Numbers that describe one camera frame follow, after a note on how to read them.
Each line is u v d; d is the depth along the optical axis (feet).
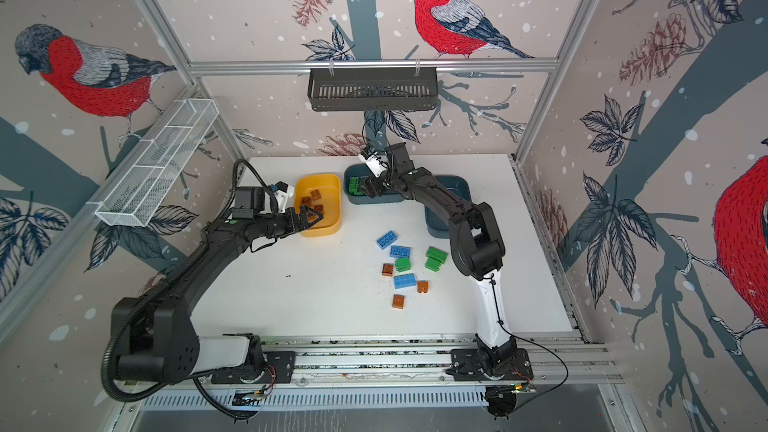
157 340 1.34
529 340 2.04
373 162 2.81
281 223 2.44
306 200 3.44
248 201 2.20
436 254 3.04
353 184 3.67
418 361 2.50
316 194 3.59
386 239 3.20
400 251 3.02
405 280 2.88
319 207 3.70
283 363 2.42
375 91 3.45
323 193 3.59
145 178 2.44
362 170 2.83
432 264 3.00
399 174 2.53
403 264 2.96
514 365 2.25
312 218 2.66
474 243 1.81
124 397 1.23
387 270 2.96
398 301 2.73
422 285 2.86
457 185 3.40
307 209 2.50
